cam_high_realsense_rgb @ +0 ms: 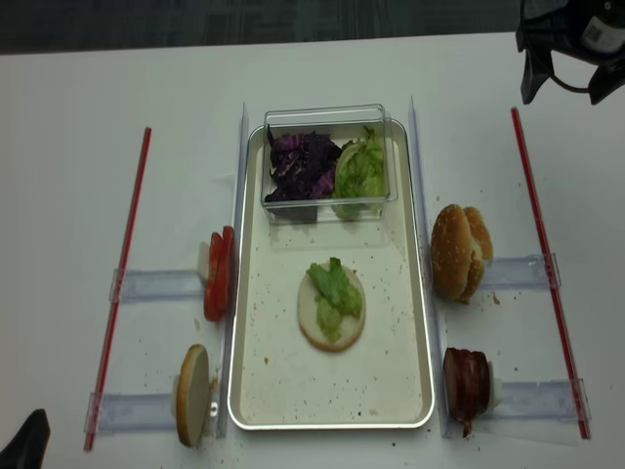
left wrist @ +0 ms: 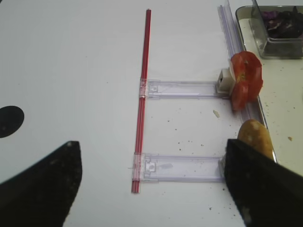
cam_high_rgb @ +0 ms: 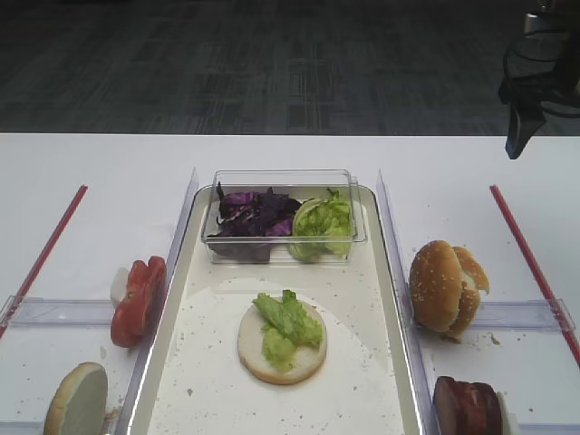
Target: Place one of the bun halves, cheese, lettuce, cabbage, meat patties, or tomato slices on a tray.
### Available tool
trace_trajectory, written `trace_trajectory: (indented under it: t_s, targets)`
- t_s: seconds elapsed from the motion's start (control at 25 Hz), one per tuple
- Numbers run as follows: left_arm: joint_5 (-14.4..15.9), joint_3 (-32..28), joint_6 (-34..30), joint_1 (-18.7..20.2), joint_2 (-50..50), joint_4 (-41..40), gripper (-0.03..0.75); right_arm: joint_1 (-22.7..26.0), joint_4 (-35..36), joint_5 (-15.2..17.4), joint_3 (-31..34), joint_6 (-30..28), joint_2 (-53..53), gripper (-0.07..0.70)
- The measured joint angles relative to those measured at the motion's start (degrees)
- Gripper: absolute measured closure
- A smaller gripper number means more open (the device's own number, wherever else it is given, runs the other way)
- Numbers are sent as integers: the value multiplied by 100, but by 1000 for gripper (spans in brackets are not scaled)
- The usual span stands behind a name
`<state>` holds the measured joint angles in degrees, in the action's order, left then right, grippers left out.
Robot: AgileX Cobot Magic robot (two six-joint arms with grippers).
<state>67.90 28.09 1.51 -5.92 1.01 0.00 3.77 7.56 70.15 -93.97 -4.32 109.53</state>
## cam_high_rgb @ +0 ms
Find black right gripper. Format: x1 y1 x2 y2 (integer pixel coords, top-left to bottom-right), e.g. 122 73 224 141
498 28 579 160

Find green lettuce leaf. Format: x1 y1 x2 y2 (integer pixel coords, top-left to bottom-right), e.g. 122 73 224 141
253 290 324 373

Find green lettuce pile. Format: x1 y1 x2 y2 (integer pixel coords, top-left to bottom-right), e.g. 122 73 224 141
288 188 353 262

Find rear tomato slice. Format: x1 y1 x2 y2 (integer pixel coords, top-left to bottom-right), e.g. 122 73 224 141
127 256 166 335

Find tomato slice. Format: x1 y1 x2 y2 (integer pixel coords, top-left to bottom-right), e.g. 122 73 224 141
127 256 166 335
111 270 155 348

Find white tomato stopper block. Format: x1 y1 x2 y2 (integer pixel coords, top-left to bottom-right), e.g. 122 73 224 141
110 267 130 307

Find front tomato slice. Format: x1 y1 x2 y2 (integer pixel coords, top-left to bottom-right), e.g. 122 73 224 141
111 270 155 348

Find rear sesame bun top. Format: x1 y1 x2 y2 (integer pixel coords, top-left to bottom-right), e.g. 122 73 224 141
447 246 489 341

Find sesame bun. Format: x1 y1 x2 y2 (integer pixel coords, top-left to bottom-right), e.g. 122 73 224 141
447 246 489 341
409 240 462 333

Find front sesame bun top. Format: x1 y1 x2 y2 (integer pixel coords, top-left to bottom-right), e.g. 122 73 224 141
409 240 462 333

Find clear plastic salad container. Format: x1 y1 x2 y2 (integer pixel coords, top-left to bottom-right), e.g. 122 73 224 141
200 169 366 264

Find purple cabbage leaves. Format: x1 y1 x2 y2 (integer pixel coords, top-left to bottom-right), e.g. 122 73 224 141
215 183 301 237

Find white patty stopper block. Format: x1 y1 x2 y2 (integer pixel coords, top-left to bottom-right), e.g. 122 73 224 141
496 391 521 435

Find right clear vertical divider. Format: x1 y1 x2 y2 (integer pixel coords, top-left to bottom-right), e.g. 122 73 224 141
376 171 440 434

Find clear vertical divider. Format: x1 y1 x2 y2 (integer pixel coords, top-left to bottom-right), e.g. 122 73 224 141
376 171 440 434
114 171 198 434

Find bottom bun on tray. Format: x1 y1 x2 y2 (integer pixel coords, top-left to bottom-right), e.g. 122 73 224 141
237 297 327 385

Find metal serving tray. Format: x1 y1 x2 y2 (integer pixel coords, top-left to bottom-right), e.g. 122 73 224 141
130 188 419 434

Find left clear vertical divider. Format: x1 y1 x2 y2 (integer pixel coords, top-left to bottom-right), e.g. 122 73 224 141
114 171 198 434

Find upright bun half left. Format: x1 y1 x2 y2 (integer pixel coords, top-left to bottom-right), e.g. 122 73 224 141
43 362 108 435

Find clear bun rail right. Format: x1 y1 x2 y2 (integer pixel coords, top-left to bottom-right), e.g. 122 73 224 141
470 299 575 332

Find clear bun rail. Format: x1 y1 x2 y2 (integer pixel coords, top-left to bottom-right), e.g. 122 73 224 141
470 299 575 332
0 421 44 435

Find clear patty rail holder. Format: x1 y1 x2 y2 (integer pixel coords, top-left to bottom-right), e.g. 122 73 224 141
512 422 580 435

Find clear tomato rail holder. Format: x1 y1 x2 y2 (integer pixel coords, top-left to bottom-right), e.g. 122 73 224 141
1 296 114 327

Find clear bun rail left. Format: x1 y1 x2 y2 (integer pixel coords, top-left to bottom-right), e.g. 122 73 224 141
0 421 44 435

